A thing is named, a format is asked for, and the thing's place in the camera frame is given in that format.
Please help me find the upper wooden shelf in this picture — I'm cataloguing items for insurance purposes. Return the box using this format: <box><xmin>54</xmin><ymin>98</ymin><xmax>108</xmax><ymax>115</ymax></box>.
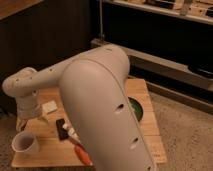
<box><xmin>103</xmin><ymin>0</ymin><xmax>213</xmax><ymax>26</ymax></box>

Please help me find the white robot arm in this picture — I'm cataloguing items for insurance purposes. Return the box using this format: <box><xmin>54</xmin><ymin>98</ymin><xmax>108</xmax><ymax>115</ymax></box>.
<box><xmin>2</xmin><ymin>44</ymin><xmax>157</xmax><ymax>171</ymax></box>

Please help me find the white sponge block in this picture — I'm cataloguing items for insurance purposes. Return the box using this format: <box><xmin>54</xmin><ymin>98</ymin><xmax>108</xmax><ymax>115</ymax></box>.
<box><xmin>42</xmin><ymin>100</ymin><xmax>58</xmax><ymax>114</ymax></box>

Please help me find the white plastic bottle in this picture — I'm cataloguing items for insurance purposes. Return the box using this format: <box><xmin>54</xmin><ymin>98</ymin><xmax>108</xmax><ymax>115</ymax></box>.
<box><xmin>62</xmin><ymin>123</ymin><xmax>80</xmax><ymax>142</ymax></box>

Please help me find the green ceramic bowl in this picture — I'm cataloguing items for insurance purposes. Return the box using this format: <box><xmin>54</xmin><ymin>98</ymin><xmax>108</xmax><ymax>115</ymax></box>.
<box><xmin>129</xmin><ymin>97</ymin><xmax>144</xmax><ymax>122</ymax></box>

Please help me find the white ceramic cup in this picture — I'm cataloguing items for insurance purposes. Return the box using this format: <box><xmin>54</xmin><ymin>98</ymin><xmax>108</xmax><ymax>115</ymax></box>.
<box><xmin>11</xmin><ymin>131</ymin><xmax>40</xmax><ymax>155</ymax></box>

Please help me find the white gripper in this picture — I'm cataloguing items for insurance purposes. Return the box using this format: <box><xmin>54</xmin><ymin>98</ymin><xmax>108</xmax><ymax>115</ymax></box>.
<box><xmin>16</xmin><ymin>103</ymin><xmax>47</xmax><ymax>132</ymax></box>

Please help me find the orange carrot toy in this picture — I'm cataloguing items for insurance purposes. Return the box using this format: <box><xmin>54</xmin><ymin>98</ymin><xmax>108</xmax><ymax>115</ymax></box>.
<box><xmin>74</xmin><ymin>145</ymin><xmax>93</xmax><ymax>166</ymax></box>

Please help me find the black rectangular bar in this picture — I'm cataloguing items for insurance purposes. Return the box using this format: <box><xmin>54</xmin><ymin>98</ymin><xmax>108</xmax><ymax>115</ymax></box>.
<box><xmin>56</xmin><ymin>119</ymin><xmax>68</xmax><ymax>140</ymax></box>

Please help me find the metal shelf rail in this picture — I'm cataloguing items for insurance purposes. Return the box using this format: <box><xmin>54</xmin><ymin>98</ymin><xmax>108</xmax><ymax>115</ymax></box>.
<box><xmin>91</xmin><ymin>38</ymin><xmax>213</xmax><ymax>92</ymax></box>

